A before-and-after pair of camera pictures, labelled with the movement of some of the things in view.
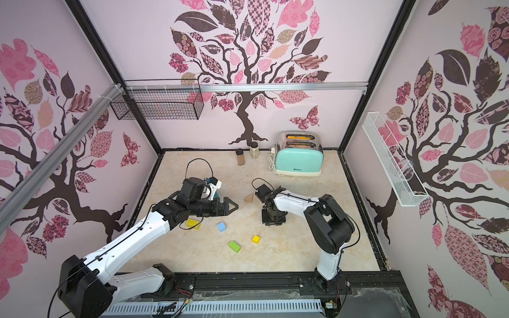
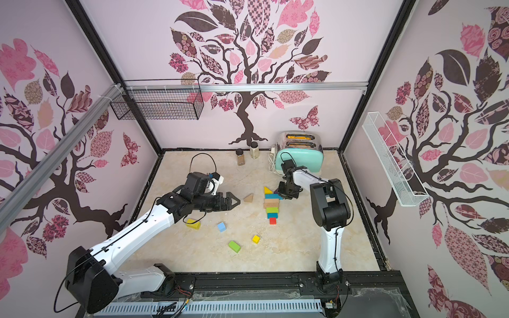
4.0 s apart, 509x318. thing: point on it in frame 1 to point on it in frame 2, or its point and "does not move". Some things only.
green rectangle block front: (235, 247) does not move
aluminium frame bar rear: (248, 86) does not move
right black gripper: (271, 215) to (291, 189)
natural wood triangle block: (249, 198) does not move
